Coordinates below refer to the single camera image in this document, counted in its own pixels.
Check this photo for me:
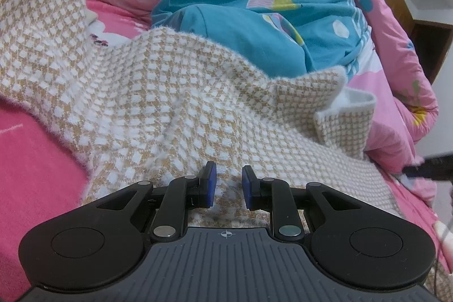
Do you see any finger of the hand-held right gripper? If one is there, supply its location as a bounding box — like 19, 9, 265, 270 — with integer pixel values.
405, 155, 453, 182

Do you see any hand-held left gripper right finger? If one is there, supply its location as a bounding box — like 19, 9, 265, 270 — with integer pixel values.
242, 165, 358, 242

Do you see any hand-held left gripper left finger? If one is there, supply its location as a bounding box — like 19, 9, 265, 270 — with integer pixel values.
95, 161, 217, 242

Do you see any beige white houndstooth coat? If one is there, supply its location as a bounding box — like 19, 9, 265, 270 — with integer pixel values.
0, 0, 404, 228

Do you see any brown wooden door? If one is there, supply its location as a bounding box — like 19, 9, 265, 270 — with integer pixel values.
385, 0, 453, 85

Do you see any pink floral blanket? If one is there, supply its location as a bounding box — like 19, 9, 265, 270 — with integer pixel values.
0, 0, 453, 294

